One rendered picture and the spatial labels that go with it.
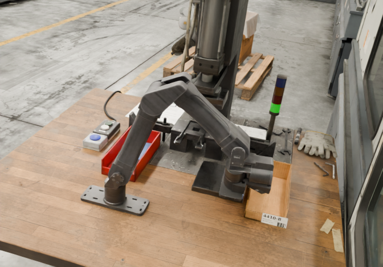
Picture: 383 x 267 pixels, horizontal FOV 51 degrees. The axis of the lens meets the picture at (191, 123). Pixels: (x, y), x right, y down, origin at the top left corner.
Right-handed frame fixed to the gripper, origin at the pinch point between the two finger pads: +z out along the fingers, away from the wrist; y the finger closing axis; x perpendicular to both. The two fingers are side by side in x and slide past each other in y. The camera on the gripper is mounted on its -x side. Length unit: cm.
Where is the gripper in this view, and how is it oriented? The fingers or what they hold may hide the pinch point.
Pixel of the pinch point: (231, 193)
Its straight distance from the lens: 127.7
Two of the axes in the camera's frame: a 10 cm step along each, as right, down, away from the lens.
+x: -9.7, -2.0, 1.5
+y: 2.5, -8.2, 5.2
